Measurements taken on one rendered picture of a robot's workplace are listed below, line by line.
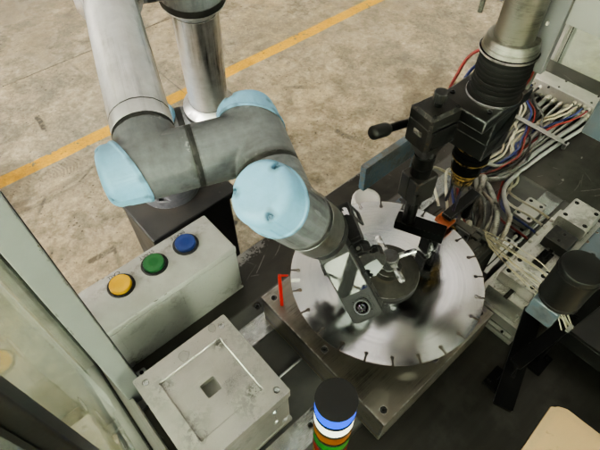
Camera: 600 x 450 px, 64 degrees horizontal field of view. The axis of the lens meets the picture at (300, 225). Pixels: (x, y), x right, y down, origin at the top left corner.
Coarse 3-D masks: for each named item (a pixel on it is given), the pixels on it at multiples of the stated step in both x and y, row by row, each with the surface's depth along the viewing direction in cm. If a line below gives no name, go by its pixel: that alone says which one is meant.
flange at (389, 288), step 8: (392, 248) 85; (400, 248) 85; (408, 256) 84; (400, 264) 81; (408, 264) 82; (416, 264) 82; (384, 272) 80; (392, 272) 80; (408, 272) 81; (416, 272) 81; (376, 280) 80; (384, 280) 80; (392, 280) 80; (408, 280) 80; (416, 280) 80; (376, 288) 80; (384, 288) 79; (392, 288) 79; (400, 288) 79; (408, 288) 80; (384, 296) 79; (392, 296) 79; (400, 296) 79
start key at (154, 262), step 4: (148, 256) 90; (152, 256) 90; (156, 256) 90; (160, 256) 90; (144, 260) 90; (148, 260) 90; (152, 260) 90; (156, 260) 90; (160, 260) 90; (144, 264) 89; (148, 264) 89; (152, 264) 89; (156, 264) 89; (160, 264) 89; (164, 264) 90; (144, 268) 89; (148, 268) 89; (152, 268) 89; (156, 268) 89; (160, 268) 89; (152, 272) 89
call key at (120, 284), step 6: (120, 276) 88; (126, 276) 88; (114, 282) 87; (120, 282) 87; (126, 282) 87; (114, 288) 86; (120, 288) 86; (126, 288) 86; (114, 294) 86; (120, 294) 86
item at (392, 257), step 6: (378, 240) 81; (384, 246) 80; (384, 252) 79; (390, 252) 79; (396, 252) 79; (402, 252) 79; (408, 252) 79; (414, 252) 79; (390, 258) 78; (396, 258) 78; (384, 264) 79; (390, 264) 78; (396, 264) 79; (384, 270) 80; (390, 270) 79; (396, 270) 77; (396, 276) 77; (402, 276) 76; (402, 282) 76
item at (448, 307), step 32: (384, 224) 89; (416, 256) 85; (448, 256) 85; (320, 288) 81; (416, 288) 81; (448, 288) 81; (480, 288) 80; (320, 320) 77; (384, 320) 77; (416, 320) 77; (448, 320) 77; (352, 352) 74; (384, 352) 74; (416, 352) 74; (448, 352) 74
